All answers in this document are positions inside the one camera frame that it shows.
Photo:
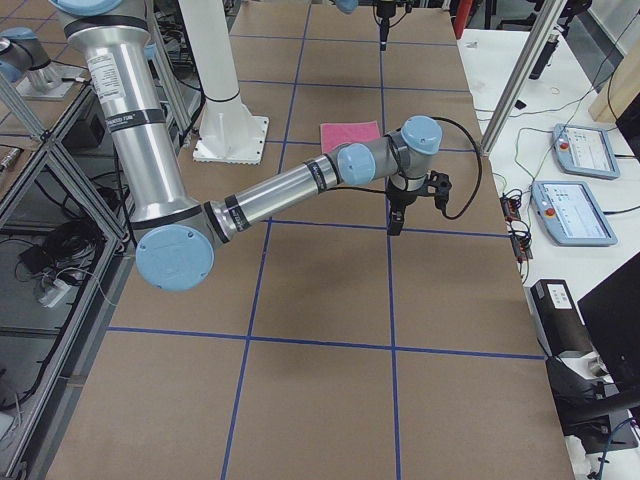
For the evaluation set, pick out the teach pendant near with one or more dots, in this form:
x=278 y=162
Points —
x=570 y=214

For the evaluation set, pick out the black monitor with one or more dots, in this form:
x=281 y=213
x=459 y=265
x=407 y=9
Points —
x=611 y=314

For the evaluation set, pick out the electronics board with wires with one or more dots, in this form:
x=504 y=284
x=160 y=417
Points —
x=518 y=230

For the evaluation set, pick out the teach pendant far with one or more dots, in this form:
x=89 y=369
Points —
x=584 y=151

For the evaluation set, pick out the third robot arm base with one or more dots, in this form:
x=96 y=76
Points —
x=26 y=63

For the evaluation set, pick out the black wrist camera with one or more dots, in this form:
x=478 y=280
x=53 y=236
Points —
x=440 y=186

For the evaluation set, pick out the teach pendant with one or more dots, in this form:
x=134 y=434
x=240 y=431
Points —
x=570 y=214
x=584 y=151

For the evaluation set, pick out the white power strip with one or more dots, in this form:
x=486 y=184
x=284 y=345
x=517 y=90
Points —
x=54 y=293

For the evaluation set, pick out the aluminium table frame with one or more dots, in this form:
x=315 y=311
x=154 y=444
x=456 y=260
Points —
x=59 y=219

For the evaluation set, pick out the white pedestal column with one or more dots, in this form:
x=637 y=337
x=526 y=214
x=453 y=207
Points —
x=228 y=131

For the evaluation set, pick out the aluminium frame post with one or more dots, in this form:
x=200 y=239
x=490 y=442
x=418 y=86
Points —
x=530 y=53

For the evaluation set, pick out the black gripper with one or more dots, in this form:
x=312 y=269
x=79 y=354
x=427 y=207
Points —
x=383 y=21
x=401 y=198

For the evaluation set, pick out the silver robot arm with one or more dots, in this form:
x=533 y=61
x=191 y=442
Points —
x=349 y=6
x=177 y=236

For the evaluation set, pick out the black box device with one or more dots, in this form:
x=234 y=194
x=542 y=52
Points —
x=563 y=333

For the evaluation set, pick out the pink towel with white edge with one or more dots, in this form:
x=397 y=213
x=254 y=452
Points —
x=332 y=135

